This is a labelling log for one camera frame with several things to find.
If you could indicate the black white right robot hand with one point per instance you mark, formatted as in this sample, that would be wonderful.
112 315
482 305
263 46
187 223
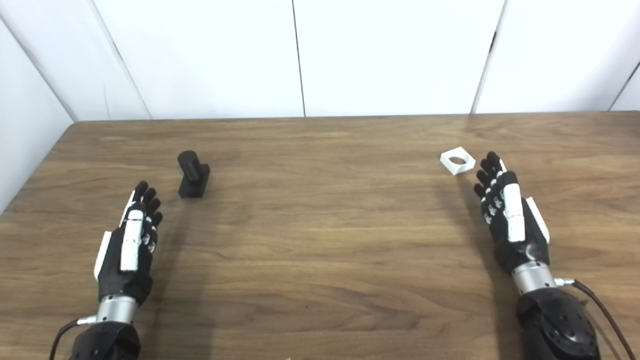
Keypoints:
515 220

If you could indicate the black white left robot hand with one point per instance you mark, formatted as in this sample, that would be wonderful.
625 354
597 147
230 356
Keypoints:
131 240

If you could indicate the white square piece with hole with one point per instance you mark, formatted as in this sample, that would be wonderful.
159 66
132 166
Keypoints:
449 166

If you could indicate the black peg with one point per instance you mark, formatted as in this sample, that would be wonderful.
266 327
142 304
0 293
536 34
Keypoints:
192 180

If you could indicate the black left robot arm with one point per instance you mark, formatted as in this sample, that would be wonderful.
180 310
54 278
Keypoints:
107 342

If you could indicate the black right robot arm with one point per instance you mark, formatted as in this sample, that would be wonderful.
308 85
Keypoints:
557 325

